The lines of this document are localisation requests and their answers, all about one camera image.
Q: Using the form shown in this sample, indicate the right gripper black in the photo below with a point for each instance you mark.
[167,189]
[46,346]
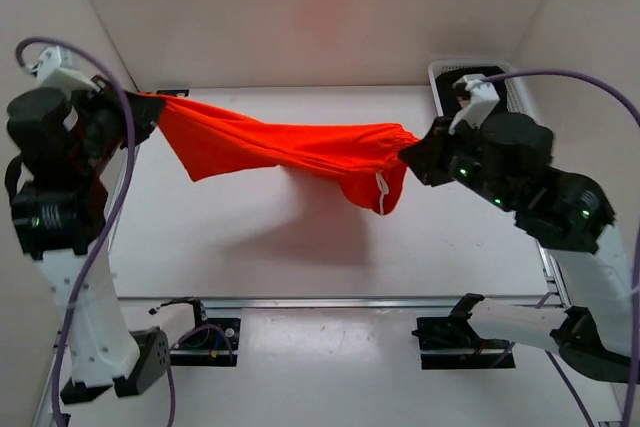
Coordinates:
[426,157]

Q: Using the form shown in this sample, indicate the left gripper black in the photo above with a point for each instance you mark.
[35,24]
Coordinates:
[109,97]

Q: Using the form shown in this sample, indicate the orange shorts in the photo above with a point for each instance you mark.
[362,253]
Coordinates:
[362,159]

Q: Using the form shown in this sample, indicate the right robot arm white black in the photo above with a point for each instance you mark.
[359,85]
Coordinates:
[507,161]

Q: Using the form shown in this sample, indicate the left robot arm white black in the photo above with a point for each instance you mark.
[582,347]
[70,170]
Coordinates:
[59,209]

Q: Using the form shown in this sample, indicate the black shorts in basket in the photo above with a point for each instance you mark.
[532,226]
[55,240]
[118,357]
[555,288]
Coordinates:
[445,80]

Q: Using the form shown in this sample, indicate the small dark label sticker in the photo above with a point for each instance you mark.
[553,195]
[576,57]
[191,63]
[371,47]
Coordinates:
[174,92]

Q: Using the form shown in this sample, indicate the white plastic basket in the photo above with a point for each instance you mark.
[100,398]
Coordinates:
[513,93]

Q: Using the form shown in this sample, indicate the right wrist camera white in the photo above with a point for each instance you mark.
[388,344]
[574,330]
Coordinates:
[478,97]

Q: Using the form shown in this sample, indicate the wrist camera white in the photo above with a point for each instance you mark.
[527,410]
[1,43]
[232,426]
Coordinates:
[56,68]
[478,97]

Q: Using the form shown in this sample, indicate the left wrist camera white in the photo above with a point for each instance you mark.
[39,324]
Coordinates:
[56,68]

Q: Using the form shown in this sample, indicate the aluminium rail right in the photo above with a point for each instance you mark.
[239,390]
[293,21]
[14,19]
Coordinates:
[554,278]

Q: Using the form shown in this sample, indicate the aluminium rail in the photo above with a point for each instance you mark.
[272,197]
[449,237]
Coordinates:
[379,302]
[554,278]

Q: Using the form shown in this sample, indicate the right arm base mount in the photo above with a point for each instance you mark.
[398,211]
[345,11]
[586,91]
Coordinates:
[449,343]

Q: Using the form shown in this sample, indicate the aluminium rail front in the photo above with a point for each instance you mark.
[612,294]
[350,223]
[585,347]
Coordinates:
[379,302]

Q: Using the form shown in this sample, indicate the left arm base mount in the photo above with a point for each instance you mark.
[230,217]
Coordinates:
[200,340]

